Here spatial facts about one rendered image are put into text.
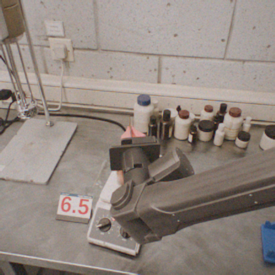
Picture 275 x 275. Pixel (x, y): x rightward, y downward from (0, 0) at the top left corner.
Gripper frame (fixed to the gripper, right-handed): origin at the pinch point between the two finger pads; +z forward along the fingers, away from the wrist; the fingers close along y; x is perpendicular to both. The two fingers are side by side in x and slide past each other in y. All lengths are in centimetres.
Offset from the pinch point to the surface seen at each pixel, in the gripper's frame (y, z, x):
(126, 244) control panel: 2.6, -14.6, 22.4
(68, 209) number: 17.2, -1.3, 24.3
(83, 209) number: 13.1, -2.1, 23.9
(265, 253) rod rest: -29.8, -19.0, 24.8
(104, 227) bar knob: 7.5, -10.4, 21.0
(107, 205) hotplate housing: 6.7, -5.7, 19.0
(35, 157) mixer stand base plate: 29.2, 20.8, 24.7
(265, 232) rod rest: -32.3, -13.9, 24.7
